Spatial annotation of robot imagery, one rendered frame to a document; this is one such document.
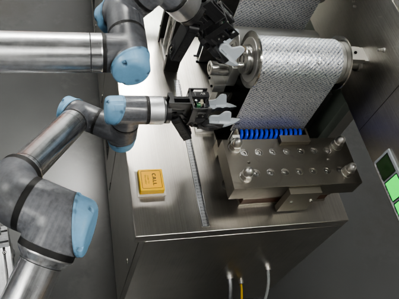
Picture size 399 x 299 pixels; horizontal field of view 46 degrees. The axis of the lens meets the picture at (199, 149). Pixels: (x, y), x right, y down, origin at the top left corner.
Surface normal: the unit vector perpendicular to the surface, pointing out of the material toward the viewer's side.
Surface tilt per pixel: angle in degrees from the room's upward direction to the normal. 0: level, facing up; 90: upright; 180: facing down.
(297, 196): 90
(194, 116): 90
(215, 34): 90
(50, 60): 65
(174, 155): 0
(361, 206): 0
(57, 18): 0
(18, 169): 31
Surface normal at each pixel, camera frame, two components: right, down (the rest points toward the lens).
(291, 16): 0.17, 0.85
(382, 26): -0.96, 0.03
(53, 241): 0.32, -0.05
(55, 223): 0.11, -0.11
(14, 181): 0.10, -0.68
